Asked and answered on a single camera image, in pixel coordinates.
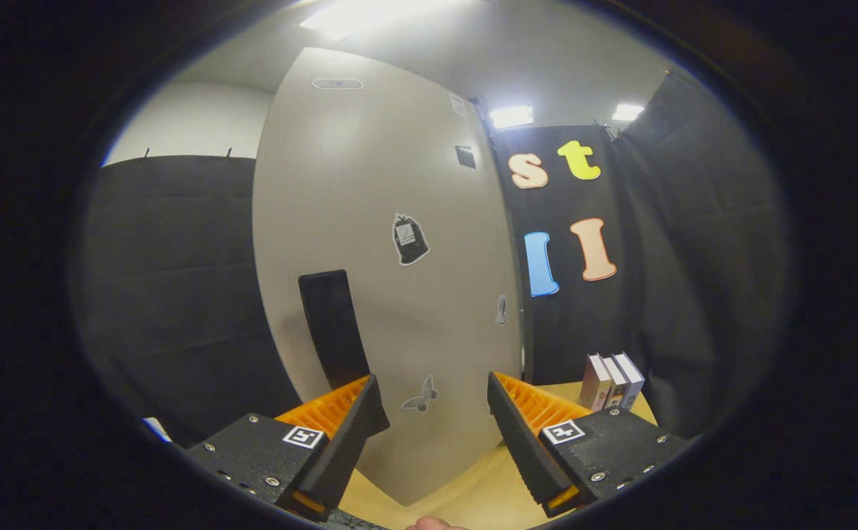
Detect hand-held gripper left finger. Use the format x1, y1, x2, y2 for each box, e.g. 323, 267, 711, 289
182, 374, 380, 522

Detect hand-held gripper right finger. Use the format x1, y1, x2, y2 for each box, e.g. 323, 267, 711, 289
487, 372, 691, 517

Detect black door handle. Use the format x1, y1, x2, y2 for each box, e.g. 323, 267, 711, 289
298, 269, 391, 435

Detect beige cabinet door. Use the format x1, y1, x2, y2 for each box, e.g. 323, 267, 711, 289
252, 48, 525, 507

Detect maroon covered book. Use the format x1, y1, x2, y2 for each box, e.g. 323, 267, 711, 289
580, 353, 612, 411

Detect beige covered book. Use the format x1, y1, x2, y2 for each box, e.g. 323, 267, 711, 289
602, 355, 628, 410

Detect blue-grey covered book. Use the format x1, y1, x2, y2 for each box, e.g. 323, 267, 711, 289
613, 352, 645, 409

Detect black backdrop cloth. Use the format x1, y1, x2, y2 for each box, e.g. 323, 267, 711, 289
76, 70, 790, 446

